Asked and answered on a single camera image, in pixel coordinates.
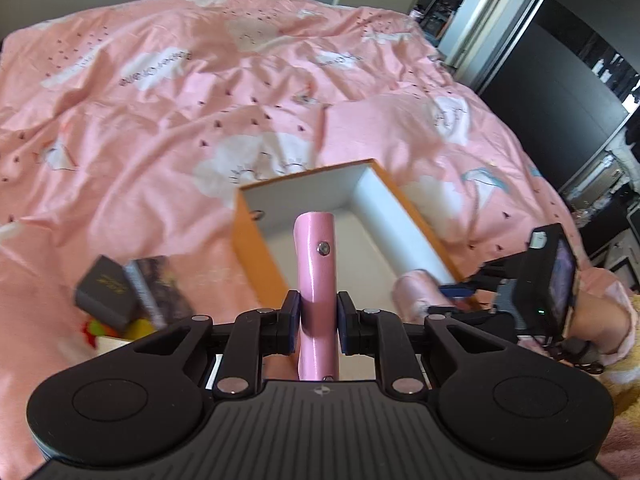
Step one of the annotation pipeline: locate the pink fluffy sleeve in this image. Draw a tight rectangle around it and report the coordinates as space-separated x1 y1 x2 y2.
574 266 640 470

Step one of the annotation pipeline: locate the pink cloud-print duvet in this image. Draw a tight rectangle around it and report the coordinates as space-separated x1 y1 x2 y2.
1 0 584 479

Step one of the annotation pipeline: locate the pink cloth pouch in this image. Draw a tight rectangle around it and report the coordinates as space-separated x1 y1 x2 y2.
392 270 452 323

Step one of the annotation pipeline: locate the person's right hand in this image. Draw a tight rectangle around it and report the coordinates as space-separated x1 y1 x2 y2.
567 292 631 354

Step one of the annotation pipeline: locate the dark patterned notebook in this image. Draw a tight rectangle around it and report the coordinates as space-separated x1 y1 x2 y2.
124 256 194 330

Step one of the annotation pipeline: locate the orange white cardboard box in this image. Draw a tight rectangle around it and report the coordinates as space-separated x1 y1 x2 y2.
231 159 463 310

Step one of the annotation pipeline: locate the dark grey small box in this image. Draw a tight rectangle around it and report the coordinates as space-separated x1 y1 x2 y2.
74 256 138 333

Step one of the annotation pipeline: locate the crocheted orange fruit toy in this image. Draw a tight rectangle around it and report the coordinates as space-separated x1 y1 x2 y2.
81 318 155 349

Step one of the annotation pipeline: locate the black wardrobe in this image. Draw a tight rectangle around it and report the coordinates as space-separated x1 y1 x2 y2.
482 0 639 188

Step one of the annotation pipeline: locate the pink metal tube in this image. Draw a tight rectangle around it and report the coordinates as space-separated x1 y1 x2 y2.
293 211 340 382

